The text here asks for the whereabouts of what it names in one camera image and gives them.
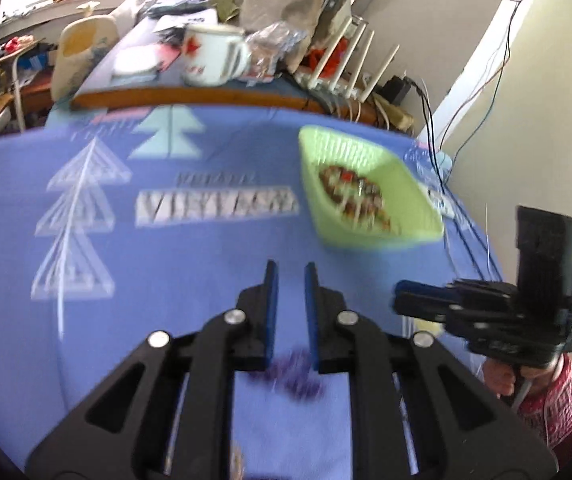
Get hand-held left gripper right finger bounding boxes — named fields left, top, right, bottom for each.
left=303, top=261, right=559, bottom=480

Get skewers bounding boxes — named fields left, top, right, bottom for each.
left=318, top=162, right=403, bottom=236

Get small white device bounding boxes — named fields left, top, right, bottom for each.
left=426, top=187, right=457, bottom=221

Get beige power strip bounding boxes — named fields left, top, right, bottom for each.
left=373, top=95, right=415, bottom=133

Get person's right hand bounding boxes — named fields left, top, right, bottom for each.
left=482, top=355, right=566, bottom=411

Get green plastic basket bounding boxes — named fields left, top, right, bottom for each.
left=298, top=125, right=445, bottom=252

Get white router with antennas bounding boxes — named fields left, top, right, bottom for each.
left=293, top=17, right=401, bottom=107

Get purple bead bracelet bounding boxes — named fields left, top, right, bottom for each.
left=248, top=347, right=327, bottom=403

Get black charger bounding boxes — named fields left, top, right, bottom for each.
left=383, top=75, right=415, bottom=106

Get black table cable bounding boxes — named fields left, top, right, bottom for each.
left=415, top=77, right=497, bottom=281

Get wooden desk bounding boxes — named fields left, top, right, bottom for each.
left=71, top=10, right=417, bottom=133

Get white enamel mug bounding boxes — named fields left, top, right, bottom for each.
left=181, top=22, right=251, bottom=87

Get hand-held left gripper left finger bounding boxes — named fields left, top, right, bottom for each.
left=25, top=259, right=280, bottom=480

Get white printed paper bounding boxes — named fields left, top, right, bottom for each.
left=153, top=9, right=219, bottom=32

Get blue tree-print tablecloth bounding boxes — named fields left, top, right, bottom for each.
left=0, top=105, right=509, bottom=480

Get beige chair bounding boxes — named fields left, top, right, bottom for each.
left=50, top=16, right=119, bottom=107

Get thin white wire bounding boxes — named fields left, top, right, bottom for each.
left=482, top=202, right=492, bottom=281

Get person's right forearm red sleeve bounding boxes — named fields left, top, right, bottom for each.
left=518, top=355, right=572, bottom=450

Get white notebook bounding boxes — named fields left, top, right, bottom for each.
left=112, top=42, right=181, bottom=82

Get clear plastic bag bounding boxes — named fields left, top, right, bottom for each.
left=245, top=21, right=313, bottom=81

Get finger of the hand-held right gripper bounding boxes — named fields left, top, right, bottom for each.
left=395, top=280, right=459, bottom=297
left=390, top=291, right=466, bottom=330

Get dark wall cable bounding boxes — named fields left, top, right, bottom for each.
left=438, top=0, right=540, bottom=171

